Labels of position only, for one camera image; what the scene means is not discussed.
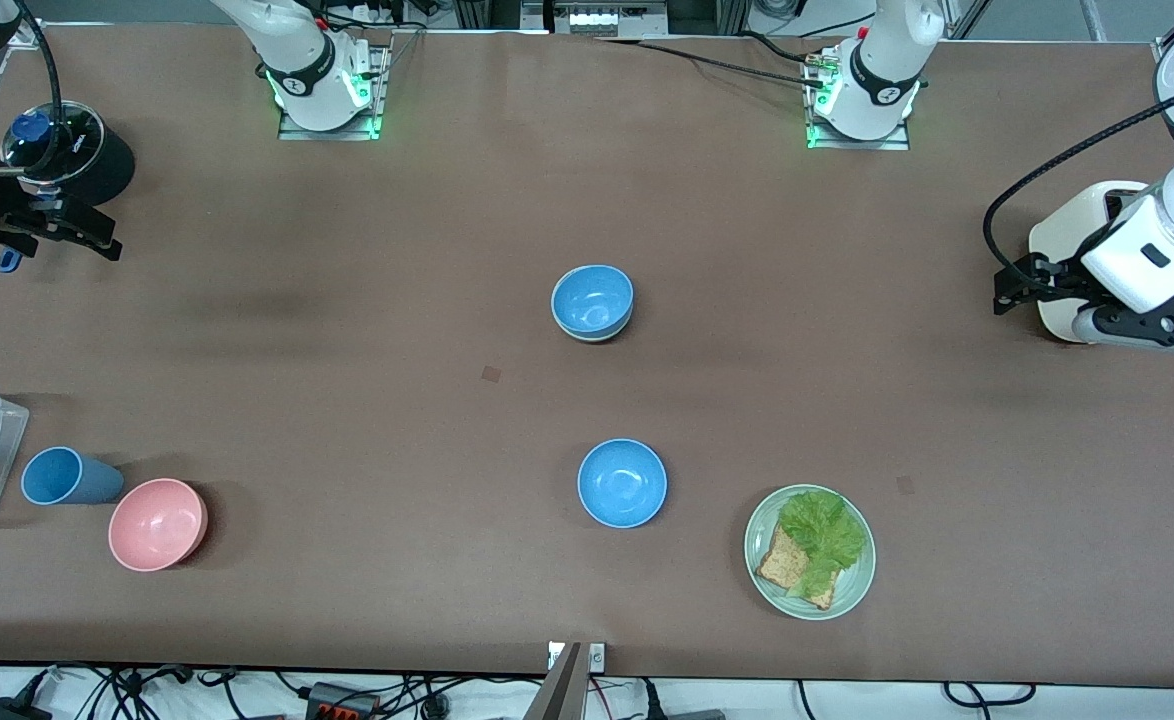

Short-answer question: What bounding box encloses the pink bowl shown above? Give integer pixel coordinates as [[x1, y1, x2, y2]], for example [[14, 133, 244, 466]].
[[108, 478, 209, 572]]

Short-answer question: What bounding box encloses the light green bowl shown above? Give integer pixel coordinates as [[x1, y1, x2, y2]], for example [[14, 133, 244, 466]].
[[555, 318, 634, 345]]

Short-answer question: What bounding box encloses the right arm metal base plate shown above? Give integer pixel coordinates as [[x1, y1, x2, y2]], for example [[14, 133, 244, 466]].
[[277, 40, 392, 141]]

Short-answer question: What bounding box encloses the blue cup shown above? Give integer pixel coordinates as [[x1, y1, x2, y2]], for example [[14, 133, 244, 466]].
[[21, 446, 126, 506]]

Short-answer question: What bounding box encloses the white power strip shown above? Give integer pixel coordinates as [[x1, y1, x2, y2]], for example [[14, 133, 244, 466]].
[[551, 0, 670, 36]]

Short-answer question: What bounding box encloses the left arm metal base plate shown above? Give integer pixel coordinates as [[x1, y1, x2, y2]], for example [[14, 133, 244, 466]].
[[805, 45, 911, 151]]

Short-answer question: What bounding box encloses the glass lid blue knob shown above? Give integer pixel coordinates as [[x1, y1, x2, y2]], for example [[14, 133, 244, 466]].
[[0, 100, 108, 186]]

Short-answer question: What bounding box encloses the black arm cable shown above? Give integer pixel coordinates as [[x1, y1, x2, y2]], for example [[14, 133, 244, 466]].
[[17, 0, 62, 173], [983, 75, 1174, 293]]

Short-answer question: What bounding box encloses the red black connector block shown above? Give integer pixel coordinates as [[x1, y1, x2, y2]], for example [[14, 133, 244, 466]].
[[305, 682, 381, 720]]

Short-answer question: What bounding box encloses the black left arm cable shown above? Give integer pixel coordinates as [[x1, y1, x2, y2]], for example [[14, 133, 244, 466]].
[[983, 75, 1174, 293]]

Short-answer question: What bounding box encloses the black looped floor cable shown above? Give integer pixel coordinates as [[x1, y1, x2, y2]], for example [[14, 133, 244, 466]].
[[941, 682, 1038, 708]]

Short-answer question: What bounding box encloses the blue bowl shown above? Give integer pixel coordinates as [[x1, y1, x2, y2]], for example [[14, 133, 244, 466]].
[[577, 439, 668, 529], [550, 264, 636, 340]]

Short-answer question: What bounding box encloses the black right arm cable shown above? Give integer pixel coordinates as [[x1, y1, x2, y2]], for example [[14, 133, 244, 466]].
[[17, 0, 62, 173]]

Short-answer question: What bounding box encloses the grey metal pole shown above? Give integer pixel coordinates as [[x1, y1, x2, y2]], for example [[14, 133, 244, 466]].
[[522, 643, 584, 720]]

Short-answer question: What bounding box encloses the small metal edge bracket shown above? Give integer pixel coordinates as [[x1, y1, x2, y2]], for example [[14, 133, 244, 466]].
[[547, 642, 607, 671]]

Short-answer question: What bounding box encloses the brown bread slice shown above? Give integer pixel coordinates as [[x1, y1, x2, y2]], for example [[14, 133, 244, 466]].
[[755, 524, 837, 611]]

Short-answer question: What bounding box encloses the black pot blue handle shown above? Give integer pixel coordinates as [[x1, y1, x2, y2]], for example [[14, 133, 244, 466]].
[[0, 100, 136, 274]]

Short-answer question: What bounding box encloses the light green plate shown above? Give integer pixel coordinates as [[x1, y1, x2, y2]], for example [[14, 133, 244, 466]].
[[744, 484, 877, 621]]

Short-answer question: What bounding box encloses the green lettuce leaf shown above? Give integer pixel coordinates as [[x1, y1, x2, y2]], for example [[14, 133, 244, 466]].
[[779, 489, 867, 599]]

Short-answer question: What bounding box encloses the black braided table cable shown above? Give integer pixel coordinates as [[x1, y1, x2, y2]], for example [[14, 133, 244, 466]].
[[595, 36, 826, 89]]

